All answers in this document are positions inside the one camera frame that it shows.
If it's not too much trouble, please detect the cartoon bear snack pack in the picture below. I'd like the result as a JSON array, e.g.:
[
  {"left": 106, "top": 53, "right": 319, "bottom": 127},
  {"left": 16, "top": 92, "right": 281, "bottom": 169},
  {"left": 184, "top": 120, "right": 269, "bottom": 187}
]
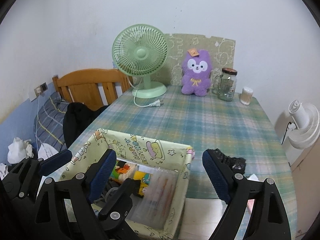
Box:
[{"left": 110, "top": 160, "right": 152, "bottom": 198}]

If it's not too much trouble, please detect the black plastic bag roll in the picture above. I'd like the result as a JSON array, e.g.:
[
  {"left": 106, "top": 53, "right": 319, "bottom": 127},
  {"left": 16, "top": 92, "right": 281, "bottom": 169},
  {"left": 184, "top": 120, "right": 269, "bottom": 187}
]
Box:
[{"left": 213, "top": 148, "right": 246, "bottom": 175}]

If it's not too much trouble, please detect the clear zip bag pack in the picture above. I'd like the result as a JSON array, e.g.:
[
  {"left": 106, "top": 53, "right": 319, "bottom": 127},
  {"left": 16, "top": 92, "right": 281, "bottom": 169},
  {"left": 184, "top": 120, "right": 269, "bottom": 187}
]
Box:
[{"left": 130, "top": 168, "right": 178, "bottom": 229}]

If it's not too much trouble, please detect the pink packet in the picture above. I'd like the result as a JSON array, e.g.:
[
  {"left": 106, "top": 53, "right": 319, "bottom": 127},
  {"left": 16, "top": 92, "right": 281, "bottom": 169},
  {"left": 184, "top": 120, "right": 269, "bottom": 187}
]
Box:
[{"left": 247, "top": 199, "right": 255, "bottom": 214}]

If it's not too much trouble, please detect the crumpled white tissue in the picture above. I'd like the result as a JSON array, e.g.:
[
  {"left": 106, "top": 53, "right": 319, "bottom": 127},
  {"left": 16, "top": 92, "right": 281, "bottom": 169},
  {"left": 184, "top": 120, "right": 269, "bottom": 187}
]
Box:
[{"left": 8, "top": 137, "right": 34, "bottom": 164}]

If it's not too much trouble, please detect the striped blue pillow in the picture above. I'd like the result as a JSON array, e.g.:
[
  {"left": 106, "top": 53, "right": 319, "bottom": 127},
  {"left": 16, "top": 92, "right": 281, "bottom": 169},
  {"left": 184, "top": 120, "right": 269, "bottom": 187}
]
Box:
[{"left": 34, "top": 92, "right": 69, "bottom": 152}]

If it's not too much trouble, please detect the yellow cartoon storage box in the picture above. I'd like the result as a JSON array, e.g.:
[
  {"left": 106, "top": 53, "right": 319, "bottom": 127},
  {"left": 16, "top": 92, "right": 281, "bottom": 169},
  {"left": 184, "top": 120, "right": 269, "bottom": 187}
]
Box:
[{"left": 60, "top": 128, "right": 193, "bottom": 239}]

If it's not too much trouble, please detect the white paper sheet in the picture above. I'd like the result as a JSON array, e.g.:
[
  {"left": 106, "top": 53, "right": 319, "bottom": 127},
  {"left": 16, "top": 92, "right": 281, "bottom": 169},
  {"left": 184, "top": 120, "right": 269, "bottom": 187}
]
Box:
[{"left": 178, "top": 198, "right": 225, "bottom": 240}]

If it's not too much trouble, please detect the black clothing on chair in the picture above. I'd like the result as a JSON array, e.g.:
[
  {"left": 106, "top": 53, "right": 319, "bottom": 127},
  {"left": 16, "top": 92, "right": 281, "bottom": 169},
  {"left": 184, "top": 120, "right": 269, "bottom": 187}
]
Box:
[{"left": 63, "top": 102, "right": 108, "bottom": 148}]

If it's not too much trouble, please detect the plaid tablecloth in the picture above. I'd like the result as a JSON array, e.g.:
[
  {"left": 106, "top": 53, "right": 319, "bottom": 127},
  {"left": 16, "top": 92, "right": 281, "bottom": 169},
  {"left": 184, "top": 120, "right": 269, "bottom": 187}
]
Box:
[{"left": 70, "top": 86, "right": 297, "bottom": 235}]

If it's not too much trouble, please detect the beige door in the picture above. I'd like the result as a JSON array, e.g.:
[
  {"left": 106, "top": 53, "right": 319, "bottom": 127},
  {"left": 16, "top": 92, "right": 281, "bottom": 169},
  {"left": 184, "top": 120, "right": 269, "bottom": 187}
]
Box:
[{"left": 291, "top": 141, "right": 319, "bottom": 239}]

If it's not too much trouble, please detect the cotton swab container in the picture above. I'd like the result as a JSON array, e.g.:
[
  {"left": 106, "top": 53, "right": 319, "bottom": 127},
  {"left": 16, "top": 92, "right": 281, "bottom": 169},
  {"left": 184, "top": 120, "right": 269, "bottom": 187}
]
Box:
[{"left": 240, "top": 87, "right": 253, "bottom": 105}]

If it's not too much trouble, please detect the white standing fan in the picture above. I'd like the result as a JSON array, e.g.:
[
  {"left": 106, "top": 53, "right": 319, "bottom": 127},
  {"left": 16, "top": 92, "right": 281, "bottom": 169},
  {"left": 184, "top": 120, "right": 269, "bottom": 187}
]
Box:
[{"left": 280, "top": 100, "right": 319, "bottom": 165}]

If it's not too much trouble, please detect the glass mason jar mug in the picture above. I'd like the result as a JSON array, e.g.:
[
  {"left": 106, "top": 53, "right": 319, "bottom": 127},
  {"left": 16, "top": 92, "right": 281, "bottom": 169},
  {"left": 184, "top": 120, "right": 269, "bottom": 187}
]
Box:
[{"left": 213, "top": 68, "right": 238, "bottom": 101}]

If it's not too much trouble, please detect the purple plush bunny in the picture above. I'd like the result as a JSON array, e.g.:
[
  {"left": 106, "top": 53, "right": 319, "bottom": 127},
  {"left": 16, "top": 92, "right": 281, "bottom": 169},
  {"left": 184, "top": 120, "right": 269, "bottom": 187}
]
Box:
[{"left": 181, "top": 49, "right": 213, "bottom": 97}]

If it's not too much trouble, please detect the green desk fan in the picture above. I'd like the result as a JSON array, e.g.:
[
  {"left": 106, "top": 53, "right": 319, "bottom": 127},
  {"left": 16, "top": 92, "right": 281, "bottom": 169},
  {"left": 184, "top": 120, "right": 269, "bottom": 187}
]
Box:
[{"left": 112, "top": 24, "right": 168, "bottom": 99}]

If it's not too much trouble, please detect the green patterned board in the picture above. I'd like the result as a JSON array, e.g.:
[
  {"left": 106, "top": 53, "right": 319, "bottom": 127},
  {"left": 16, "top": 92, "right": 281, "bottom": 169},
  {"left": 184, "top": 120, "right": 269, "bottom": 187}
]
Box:
[{"left": 151, "top": 34, "right": 235, "bottom": 86}]

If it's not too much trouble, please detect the wall power socket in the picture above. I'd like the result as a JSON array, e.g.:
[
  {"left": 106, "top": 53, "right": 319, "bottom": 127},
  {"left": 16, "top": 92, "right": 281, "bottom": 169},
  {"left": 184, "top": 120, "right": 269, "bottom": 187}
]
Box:
[{"left": 34, "top": 82, "right": 48, "bottom": 97}]

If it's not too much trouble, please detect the black fan cable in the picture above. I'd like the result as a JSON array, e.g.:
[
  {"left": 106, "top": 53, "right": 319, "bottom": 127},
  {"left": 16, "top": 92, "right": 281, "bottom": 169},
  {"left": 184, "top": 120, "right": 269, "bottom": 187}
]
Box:
[{"left": 281, "top": 121, "right": 295, "bottom": 145}]

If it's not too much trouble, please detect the white fan power cord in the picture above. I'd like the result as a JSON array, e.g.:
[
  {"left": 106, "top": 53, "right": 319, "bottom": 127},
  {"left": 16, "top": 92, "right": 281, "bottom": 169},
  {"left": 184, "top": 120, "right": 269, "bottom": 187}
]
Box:
[{"left": 126, "top": 74, "right": 164, "bottom": 108}]

